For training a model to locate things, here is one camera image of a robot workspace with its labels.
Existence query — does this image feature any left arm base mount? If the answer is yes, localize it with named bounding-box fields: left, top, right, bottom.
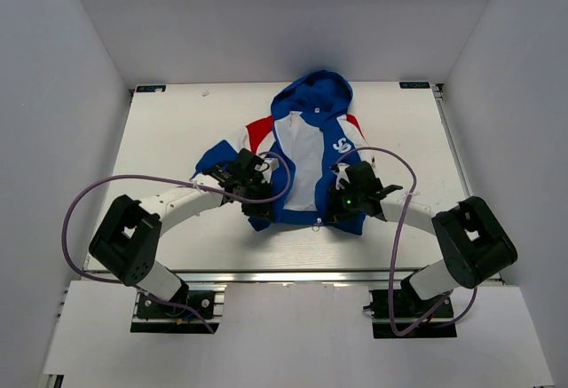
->
left=130, top=284, right=225, bottom=335

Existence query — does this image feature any right blue table label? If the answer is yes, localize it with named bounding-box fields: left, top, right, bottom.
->
left=398, top=82, right=430, bottom=90

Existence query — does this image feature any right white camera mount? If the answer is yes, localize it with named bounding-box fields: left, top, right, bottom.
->
left=331, top=162, right=351, bottom=190

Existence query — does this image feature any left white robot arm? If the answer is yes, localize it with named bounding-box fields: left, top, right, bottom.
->
left=89, top=149, right=279, bottom=316

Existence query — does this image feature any silver zipper slider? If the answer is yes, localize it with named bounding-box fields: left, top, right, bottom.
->
left=312, top=218, right=322, bottom=232

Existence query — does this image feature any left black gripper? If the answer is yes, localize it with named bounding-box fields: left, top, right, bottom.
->
left=238, top=178, right=274, bottom=222

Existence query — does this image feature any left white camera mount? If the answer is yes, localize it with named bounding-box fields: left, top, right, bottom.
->
left=256, top=158, right=280, bottom=184

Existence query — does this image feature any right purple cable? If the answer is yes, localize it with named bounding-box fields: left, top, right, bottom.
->
left=335, top=146, right=479, bottom=338

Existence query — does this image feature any blue table label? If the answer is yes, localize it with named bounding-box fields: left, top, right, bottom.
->
left=135, top=85, right=166, bottom=93
left=398, top=82, right=430, bottom=90

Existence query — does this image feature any left blue table label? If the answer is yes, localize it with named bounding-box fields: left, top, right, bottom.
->
left=135, top=85, right=166, bottom=93

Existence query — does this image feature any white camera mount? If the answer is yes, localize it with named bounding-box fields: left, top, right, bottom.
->
left=331, top=162, right=351, bottom=190
left=256, top=158, right=280, bottom=184

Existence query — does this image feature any blue white red jacket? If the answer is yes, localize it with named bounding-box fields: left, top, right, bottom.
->
left=195, top=70, right=374, bottom=235

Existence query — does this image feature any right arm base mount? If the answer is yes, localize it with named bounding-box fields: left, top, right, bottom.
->
left=363, top=281, right=457, bottom=340

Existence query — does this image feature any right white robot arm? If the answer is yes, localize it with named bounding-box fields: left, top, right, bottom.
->
left=326, top=162, right=518, bottom=316

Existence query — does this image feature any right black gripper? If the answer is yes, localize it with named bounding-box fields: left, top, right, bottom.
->
left=325, top=183, right=365, bottom=222

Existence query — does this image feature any aluminium table front rail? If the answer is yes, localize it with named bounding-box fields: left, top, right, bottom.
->
left=82, top=268, right=502, bottom=284

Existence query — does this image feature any white front cover board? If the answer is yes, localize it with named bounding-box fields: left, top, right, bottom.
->
left=44, top=281, right=553, bottom=387

